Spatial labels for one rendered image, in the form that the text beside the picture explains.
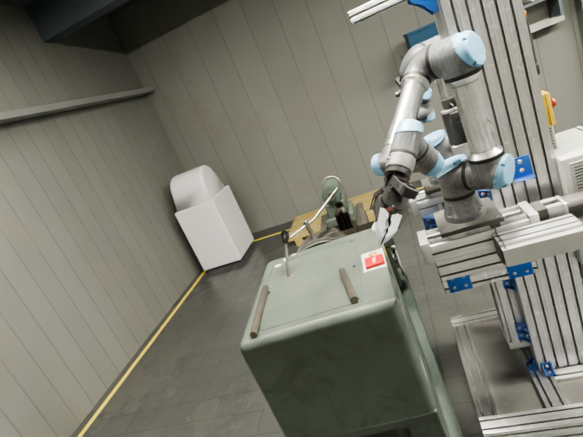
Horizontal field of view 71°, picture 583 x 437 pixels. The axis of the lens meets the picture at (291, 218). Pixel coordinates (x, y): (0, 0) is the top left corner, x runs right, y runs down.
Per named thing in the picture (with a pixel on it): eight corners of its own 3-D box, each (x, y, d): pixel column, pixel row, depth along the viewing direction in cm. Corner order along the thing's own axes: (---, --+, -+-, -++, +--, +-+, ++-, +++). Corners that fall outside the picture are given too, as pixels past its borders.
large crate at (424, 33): (453, 33, 490) (448, 15, 484) (459, 32, 453) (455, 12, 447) (408, 52, 506) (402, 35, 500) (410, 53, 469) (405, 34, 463)
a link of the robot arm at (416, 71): (402, 47, 145) (362, 166, 131) (429, 35, 136) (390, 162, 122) (420, 68, 151) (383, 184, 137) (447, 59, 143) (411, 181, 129)
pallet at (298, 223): (383, 195, 578) (380, 187, 575) (385, 220, 494) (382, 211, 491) (298, 222, 617) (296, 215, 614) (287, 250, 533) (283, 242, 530)
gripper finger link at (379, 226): (374, 246, 110) (382, 214, 113) (383, 243, 105) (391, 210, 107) (363, 242, 110) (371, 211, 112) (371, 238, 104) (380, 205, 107)
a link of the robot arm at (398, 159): (421, 158, 111) (393, 147, 110) (416, 173, 109) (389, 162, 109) (408, 167, 118) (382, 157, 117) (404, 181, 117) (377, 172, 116)
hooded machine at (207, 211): (222, 251, 632) (181, 170, 592) (256, 241, 614) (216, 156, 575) (206, 275, 568) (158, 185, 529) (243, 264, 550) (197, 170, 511)
